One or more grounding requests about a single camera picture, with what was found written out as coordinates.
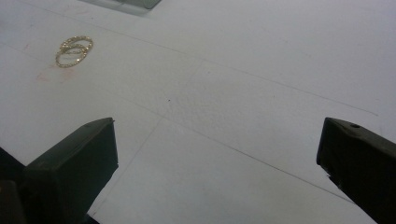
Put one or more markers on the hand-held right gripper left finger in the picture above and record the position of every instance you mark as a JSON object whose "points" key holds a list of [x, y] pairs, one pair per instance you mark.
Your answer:
{"points": [[71, 174]]}

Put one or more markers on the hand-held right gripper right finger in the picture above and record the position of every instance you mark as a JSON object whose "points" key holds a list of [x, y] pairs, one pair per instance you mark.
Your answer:
{"points": [[361, 165]]}

